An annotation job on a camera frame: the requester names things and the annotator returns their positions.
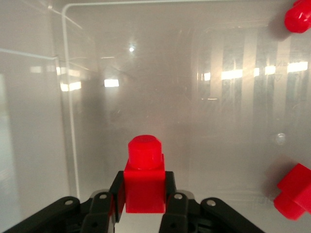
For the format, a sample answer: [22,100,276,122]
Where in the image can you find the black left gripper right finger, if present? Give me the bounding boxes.
[159,170,266,233]

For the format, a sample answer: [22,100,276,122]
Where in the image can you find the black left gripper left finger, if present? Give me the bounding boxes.
[0,170,127,233]

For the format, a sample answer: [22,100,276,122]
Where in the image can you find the red toy block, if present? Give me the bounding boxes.
[123,134,167,214]
[284,0,311,34]
[273,163,311,221]

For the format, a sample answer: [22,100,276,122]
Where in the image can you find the clear plastic storage box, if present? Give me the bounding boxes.
[0,0,311,233]

